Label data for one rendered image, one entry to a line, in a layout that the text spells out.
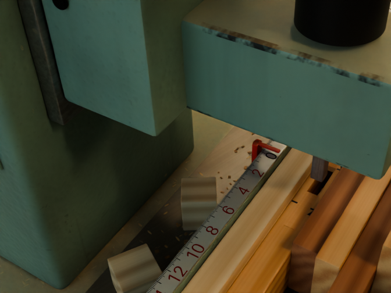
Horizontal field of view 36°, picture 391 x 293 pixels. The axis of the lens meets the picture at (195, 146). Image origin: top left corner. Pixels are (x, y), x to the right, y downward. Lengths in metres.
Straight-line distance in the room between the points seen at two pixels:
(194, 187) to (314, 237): 0.20
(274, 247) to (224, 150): 0.28
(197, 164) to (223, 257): 0.28
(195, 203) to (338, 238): 0.20
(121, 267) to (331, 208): 0.20
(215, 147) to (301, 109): 0.33
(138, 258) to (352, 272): 0.21
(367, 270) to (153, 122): 0.16
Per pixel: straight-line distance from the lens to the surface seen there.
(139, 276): 0.52
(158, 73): 0.37
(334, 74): 0.33
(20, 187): 0.47
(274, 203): 0.42
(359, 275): 0.38
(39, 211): 0.49
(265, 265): 0.40
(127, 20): 0.34
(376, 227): 0.41
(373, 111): 0.34
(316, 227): 0.41
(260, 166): 0.43
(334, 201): 0.42
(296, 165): 0.44
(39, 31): 0.40
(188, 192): 0.57
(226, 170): 0.65
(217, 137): 0.69
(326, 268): 0.39
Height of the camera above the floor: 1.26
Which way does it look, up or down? 43 degrees down
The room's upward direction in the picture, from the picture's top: 3 degrees counter-clockwise
